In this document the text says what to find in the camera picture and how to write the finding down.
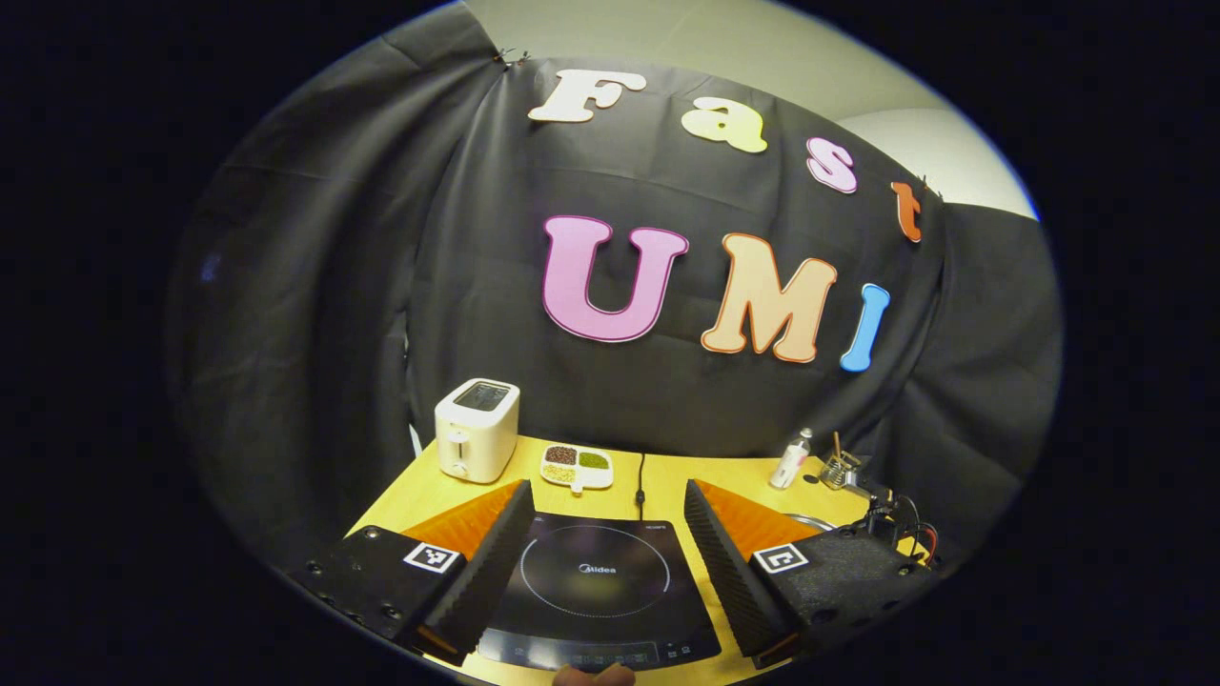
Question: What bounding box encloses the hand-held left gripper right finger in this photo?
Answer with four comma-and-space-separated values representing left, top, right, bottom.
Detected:
683, 478, 940, 670

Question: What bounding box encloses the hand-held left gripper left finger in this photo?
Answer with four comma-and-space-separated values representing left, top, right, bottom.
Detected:
286, 479, 537, 668

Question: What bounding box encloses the black induction cooktop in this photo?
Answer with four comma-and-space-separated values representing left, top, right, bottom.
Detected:
477, 513, 722, 674

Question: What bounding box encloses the small white bottle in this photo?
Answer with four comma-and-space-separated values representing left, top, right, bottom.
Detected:
770, 428, 814, 491

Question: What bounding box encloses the white divided plate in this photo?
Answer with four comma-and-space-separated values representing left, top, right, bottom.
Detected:
539, 444, 616, 495

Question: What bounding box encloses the white toaster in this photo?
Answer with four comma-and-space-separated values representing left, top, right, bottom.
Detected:
435, 378, 521, 485

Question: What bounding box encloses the black backdrop cloth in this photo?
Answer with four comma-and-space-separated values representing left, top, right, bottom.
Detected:
164, 3, 1064, 573

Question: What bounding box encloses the metal wire holder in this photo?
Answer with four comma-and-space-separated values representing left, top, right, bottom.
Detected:
820, 432, 864, 492

